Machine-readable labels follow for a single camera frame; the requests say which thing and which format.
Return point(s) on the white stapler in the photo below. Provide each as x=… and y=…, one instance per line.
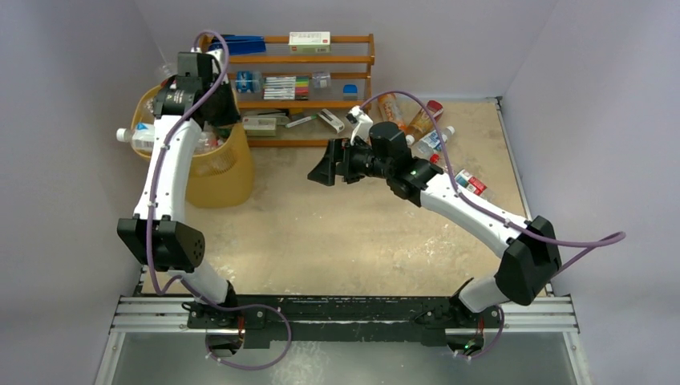
x=331, y=119

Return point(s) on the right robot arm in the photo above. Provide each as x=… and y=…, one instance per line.
x=526, y=262

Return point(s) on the blue stapler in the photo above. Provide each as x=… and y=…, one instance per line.
x=238, y=45

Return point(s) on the orange label bottle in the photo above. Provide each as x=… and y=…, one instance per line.
x=389, y=108

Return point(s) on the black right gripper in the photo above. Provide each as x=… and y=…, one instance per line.
x=340, y=161

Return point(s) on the wooden shelf rack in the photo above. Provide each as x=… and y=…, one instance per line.
x=351, y=60

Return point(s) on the blue eraser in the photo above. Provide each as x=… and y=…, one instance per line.
x=350, y=92

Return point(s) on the red landscape label bottle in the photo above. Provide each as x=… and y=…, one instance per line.
x=465, y=179

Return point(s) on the white red box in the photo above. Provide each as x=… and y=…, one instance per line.
x=309, y=42

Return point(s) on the blue green label white-cap bottle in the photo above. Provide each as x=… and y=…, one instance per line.
x=431, y=145

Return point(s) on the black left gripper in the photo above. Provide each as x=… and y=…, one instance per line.
x=233, y=115

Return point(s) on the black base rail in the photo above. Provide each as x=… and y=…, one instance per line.
x=263, y=319

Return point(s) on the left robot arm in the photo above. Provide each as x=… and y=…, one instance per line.
x=156, y=233

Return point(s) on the red gold label bottle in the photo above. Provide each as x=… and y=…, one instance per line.
x=421, y=124

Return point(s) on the marker pen set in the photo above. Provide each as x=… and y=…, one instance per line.
x=286, y=88

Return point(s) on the blue tape dispenser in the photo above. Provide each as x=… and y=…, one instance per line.
x=248, y=82

